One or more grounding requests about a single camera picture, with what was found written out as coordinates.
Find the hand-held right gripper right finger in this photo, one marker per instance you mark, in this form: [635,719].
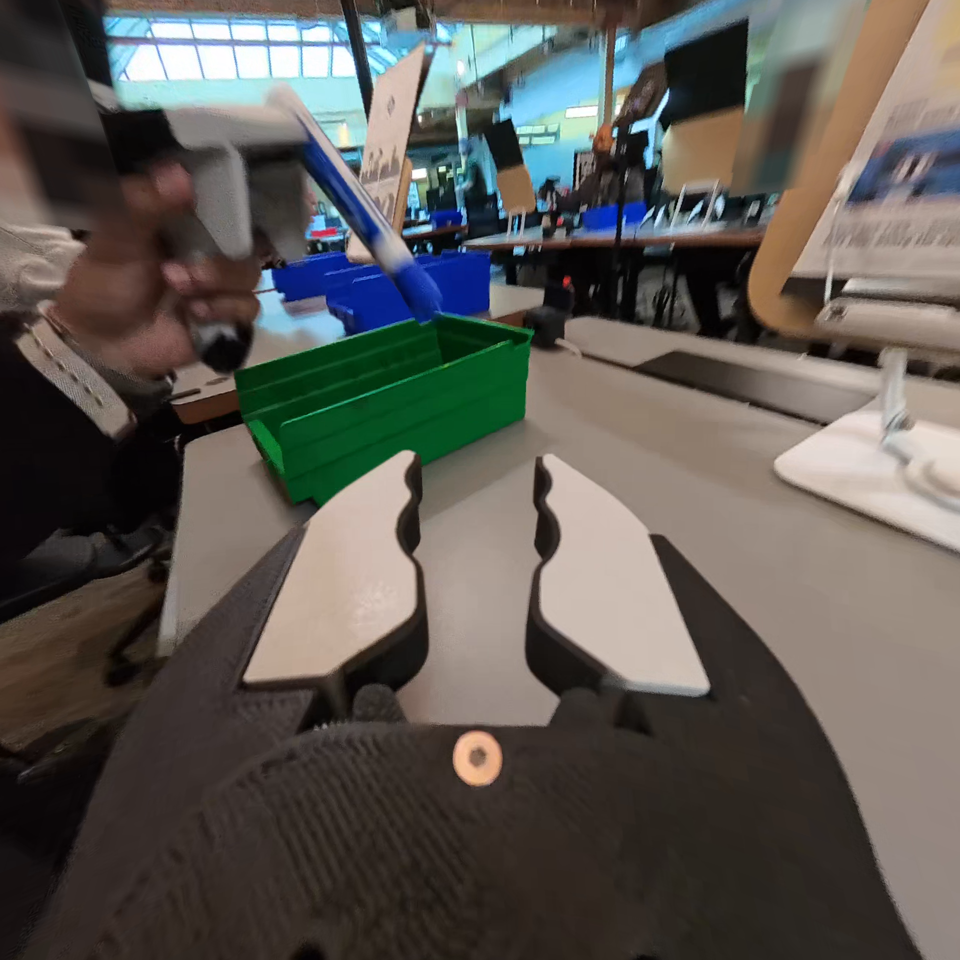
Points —
[615,600]

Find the instruction sheet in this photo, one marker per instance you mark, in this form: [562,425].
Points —
[900,187]

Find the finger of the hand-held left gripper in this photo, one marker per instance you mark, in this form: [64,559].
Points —
[225,124]
[281,206]

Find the grey desk with wooden edge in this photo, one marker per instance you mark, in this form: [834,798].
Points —
[292,337]
[600,238]
[675,525]

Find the document stand with wooden board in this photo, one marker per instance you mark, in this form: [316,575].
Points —
[510,172]
[390,142]
[862,465]
[701,135]

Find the person's left hand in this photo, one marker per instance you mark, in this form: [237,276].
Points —
[127,285]

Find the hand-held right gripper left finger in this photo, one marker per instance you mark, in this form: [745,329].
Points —
[345,592]

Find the black pole stand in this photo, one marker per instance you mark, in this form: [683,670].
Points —
[620,225]
[358,52]

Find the person's left forearm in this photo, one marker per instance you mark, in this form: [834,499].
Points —
[60,465]

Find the blue dry erase marker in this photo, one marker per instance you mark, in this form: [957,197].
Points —
[352,202]

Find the black power adapter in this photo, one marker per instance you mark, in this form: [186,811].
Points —
[544,324]

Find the green plastic bin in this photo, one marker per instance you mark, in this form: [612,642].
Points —
[420,405]

